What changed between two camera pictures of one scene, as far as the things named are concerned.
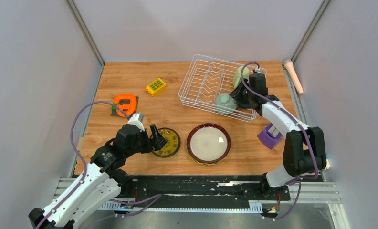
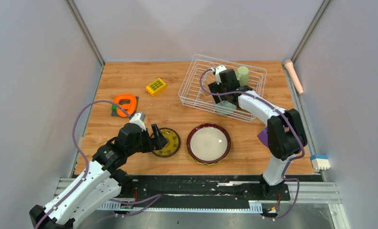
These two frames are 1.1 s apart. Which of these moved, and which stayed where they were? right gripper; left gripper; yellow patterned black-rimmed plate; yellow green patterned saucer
Moved: right gripper
Stayed: left gripper; yellow patterned black-rimmed plate; yellow green patterned saucer
